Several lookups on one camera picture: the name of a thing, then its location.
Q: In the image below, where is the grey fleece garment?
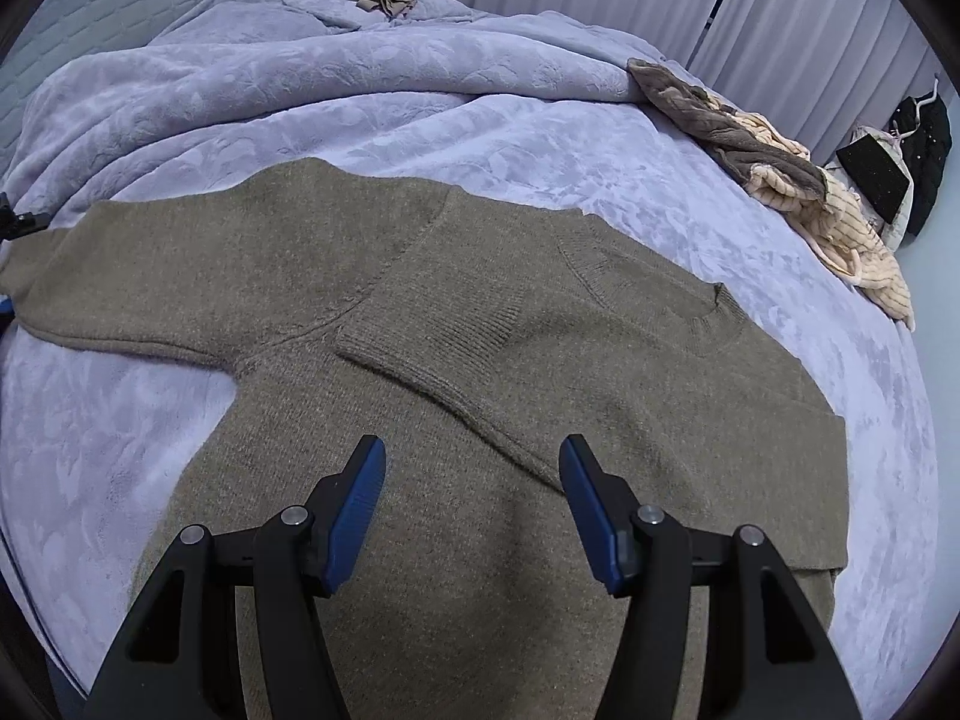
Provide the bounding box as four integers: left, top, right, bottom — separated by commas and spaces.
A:
626, 58, 830, 203

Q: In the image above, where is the black glittery bag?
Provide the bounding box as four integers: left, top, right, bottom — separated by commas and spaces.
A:
836, 127, 912, 226

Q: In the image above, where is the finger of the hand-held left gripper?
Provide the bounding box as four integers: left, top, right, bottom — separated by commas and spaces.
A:
0, 193, 52, 241

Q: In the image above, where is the olive brown knit sweater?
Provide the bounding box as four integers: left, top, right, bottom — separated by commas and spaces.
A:
0, 157, 852, 720

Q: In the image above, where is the lavender embossed fleece blanket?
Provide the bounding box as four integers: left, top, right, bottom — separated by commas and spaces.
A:
0, 0, 942, 698

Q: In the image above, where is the black garment on hanger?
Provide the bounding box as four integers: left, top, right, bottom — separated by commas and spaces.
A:
892, 94, 953, 237

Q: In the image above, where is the grey quilted headboard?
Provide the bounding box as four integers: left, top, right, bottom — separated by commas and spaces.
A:
0, 0, 406, 181

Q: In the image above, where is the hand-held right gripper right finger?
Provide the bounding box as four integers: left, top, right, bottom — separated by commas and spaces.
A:
559, 433, 845, 720

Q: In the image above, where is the cream striped fleece robe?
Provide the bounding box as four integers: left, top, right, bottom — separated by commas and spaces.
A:
712, 101, 917, 331

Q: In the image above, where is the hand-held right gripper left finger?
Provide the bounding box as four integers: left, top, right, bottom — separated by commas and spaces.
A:
79, 433, 388, 720

